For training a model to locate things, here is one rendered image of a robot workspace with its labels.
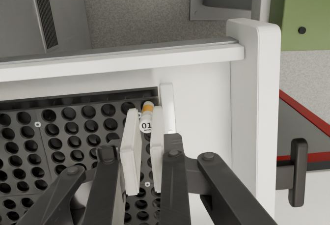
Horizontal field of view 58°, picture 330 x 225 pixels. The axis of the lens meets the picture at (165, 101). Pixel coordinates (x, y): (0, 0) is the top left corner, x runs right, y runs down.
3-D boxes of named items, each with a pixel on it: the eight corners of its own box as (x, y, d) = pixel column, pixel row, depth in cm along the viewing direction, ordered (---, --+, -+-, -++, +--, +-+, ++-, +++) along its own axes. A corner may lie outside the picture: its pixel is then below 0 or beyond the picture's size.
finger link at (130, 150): (139, 195, 17) (126, 197, 17) (142, 142, 24) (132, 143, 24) (132, 150, 16) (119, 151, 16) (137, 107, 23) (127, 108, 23)
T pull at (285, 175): (302, 134, 28) (309, 141, 27) (298, 200, 31) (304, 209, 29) (264, 138, 28) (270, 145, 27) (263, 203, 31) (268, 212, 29)
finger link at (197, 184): (163, 175, 15) (222, 170, 15) (163, 133, 20) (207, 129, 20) (166, 200, 16) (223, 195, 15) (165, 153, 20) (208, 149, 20)
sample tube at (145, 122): (155, 111, 27) (155, 133, 23) (142, 113, 27) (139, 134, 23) (154, 98, 27) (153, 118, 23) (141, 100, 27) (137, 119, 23)
